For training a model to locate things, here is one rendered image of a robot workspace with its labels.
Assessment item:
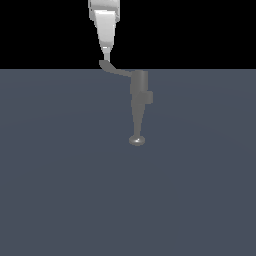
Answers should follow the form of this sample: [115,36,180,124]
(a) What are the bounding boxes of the grey faucet handle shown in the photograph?
[98,59,134,79]

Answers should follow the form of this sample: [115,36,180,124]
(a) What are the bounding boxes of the grey faucet body with spout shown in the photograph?
[128,69,154,147]

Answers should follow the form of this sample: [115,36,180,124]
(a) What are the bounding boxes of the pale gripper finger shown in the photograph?
[101,45,111,63]

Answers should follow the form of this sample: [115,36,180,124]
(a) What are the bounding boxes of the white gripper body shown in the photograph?
[93,9,116,48]

